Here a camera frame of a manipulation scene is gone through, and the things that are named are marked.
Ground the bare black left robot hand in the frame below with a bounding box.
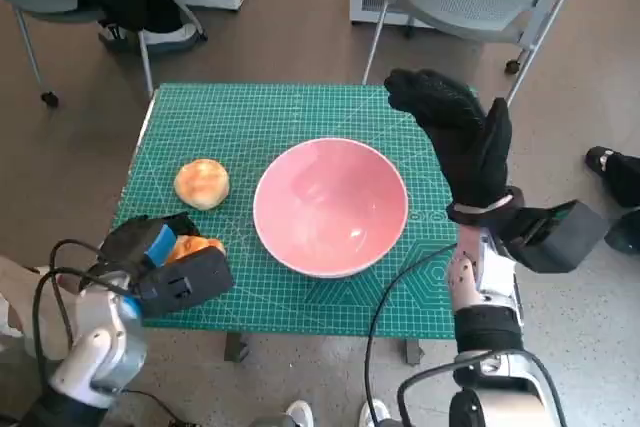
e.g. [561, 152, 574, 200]
[97, 211, 202, 279]

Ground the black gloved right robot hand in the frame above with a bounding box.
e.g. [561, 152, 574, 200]
[383, 68, 514, 213]

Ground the rectangular striped toy bread loaf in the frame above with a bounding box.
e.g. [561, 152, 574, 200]
[164, 234, 227, 264]

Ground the round toy bread bun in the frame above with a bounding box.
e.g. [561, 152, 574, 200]
[173, 158, 231, 212]

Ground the pink bowl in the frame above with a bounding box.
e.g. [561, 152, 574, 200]
[252, 137, 410, 280]

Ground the person in beige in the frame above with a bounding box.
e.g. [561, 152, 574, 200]
[0, 255, 76, 363]

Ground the person with black shoes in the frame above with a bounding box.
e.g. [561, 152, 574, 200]
[585, 145, 640, 251]

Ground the green cutting mat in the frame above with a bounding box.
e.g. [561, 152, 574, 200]
[104, 82, 464, 338]

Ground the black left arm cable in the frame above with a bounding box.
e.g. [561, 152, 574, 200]
[31, 239, 144, 363]

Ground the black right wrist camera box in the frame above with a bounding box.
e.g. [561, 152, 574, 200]
[499, 199, 610, 274]

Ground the dark table leg bracket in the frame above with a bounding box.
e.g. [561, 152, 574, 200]
[223, 332, 250, 362]
[404, 335, 425, 366]

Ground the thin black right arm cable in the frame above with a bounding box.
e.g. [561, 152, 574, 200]
[363, 242, 460, 427]

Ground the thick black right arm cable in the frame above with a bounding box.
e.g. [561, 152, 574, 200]
[397, 350, 570, 427]

